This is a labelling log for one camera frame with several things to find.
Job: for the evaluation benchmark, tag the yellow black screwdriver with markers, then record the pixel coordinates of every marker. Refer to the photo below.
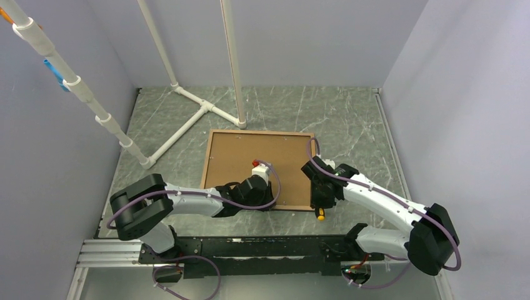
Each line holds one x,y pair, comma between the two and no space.
320,214

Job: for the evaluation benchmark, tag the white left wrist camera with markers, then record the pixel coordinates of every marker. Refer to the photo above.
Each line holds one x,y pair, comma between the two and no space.
262,170

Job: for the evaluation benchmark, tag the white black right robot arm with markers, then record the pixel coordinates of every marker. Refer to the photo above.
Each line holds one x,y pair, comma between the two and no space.
423,235

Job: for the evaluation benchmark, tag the white PVC pipe stand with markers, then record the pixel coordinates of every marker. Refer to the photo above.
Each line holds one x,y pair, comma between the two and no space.
41,121

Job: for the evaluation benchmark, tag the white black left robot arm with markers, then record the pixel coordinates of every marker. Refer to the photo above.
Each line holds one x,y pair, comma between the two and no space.
140,208

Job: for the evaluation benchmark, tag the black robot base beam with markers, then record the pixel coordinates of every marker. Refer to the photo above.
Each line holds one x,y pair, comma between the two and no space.
262,255

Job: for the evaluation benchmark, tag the aluminium front rail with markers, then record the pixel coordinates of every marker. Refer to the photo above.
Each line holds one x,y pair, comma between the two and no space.
102,253

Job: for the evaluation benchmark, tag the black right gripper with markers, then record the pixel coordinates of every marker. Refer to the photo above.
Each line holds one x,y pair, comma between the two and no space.
317,202

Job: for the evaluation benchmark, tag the aluminium table edge rail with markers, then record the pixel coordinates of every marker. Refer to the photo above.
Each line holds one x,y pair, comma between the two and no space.
377,94

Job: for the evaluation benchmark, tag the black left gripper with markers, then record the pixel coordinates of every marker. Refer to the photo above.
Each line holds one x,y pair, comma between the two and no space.
269,196

